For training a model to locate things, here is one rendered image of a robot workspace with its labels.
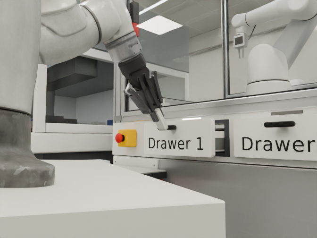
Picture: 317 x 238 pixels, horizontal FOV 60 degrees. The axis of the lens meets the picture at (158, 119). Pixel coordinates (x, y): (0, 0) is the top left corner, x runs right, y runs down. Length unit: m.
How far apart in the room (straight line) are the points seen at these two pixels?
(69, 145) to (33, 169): 1.34
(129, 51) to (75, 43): 0.15
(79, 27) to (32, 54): 0.39
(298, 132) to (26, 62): 0.63
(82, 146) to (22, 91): 1.33
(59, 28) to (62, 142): 0.97
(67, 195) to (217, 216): 0.09
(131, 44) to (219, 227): 0.62
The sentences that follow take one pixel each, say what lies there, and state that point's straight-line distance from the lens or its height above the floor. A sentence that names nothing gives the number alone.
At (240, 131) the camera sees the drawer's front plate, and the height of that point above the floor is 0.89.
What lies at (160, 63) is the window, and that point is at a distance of 1.11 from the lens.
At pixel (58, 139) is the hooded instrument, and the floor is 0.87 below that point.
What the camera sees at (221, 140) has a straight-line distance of 0.85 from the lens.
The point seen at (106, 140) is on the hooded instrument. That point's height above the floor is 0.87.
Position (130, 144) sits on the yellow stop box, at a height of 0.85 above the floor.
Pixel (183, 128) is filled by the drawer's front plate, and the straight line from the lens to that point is 0.84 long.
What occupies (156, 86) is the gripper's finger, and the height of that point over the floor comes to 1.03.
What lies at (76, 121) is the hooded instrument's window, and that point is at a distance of 1.59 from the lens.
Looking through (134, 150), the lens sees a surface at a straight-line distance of 1.16.
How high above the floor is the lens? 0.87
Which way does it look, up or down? 4 degrees up
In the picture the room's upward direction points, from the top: straight up
